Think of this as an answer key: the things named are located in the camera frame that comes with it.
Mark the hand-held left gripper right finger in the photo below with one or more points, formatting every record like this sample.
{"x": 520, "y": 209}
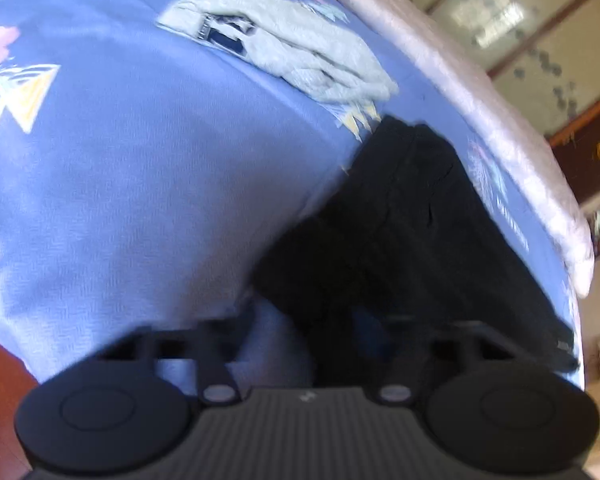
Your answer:
{"x": 395, "y": 355}

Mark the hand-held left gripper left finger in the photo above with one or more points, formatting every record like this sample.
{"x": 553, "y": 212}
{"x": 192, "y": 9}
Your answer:
{"x": 212, "y": 355}

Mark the black pants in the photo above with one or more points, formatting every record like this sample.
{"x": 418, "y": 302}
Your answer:
{"x": 405, "y": 235}

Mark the blue printed bed sheet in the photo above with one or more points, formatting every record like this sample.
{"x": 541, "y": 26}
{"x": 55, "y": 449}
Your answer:
{"x": 130, "y": 185}

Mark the dark wooden cabinet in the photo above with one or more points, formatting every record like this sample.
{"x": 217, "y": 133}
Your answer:
{"x": 595, "y": 175}

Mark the white floral quilt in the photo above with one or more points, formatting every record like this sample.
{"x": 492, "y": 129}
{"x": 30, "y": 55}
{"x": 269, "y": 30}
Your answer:
{"x": 455, "y": 85}

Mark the light grey folded garment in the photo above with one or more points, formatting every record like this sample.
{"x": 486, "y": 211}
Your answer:
{"x": 300, "y": 45}

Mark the wooden wardrobe with glass doors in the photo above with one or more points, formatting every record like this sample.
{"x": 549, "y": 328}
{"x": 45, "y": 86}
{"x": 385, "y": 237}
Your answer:
{"x": 555, "y": 35}

